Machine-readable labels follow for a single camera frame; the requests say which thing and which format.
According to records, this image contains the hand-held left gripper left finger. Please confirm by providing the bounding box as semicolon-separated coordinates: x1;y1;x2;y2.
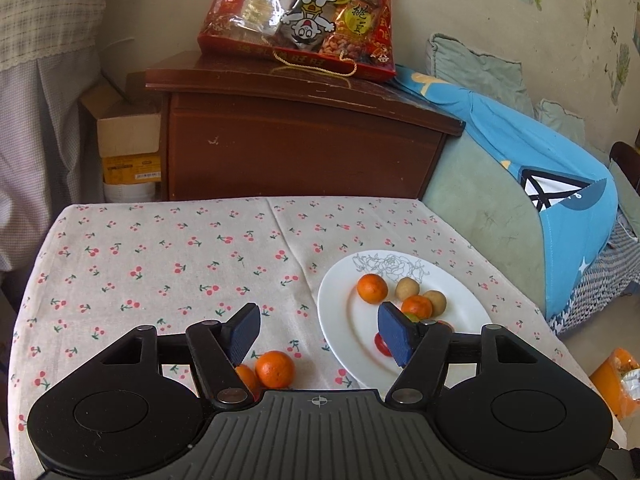
99;302;263;406

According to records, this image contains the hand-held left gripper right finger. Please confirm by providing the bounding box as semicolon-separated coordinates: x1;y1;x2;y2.
377;301;542;406

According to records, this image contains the orange mandarin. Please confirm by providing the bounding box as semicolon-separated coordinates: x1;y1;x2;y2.
255;350;296;389
235;364;261;396
401;295;434;320
356;273;389;305

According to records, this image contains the white floral-print plate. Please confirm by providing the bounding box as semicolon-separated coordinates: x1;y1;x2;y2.
317;249;493;390

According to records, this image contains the cherry-print tablecloth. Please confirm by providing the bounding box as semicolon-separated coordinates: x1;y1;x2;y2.
7;195;628;480

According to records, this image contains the green sofa cushion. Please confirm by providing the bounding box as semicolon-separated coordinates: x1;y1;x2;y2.
422;130;551;311

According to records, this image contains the white bucket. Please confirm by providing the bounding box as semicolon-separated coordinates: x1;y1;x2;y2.
102;180;157;204

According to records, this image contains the houndstooth cloth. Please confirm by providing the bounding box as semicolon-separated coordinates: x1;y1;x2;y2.
547;210;640;335

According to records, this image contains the brown wooden cabinet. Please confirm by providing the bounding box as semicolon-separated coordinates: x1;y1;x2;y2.
145;52;467;202

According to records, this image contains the blue printed blanket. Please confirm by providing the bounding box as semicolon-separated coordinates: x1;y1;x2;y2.
395;65;622;322

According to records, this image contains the orange plastic bag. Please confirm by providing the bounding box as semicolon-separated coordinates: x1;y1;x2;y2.
589;347;640;420

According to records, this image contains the cardboard box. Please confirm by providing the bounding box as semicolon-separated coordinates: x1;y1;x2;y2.
79;81;164;186

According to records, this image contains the green pillow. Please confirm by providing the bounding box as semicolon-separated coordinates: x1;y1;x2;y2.
426;32;535;117
534;99;587;147

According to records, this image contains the checked pale cloth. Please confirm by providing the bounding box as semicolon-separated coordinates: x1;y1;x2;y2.
0;0;115;273

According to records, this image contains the red snack bag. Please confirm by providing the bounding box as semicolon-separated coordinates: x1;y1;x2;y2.
196;0;397;82

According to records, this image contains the dark wooden bed frame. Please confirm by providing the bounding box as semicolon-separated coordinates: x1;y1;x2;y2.
610;141;640;188

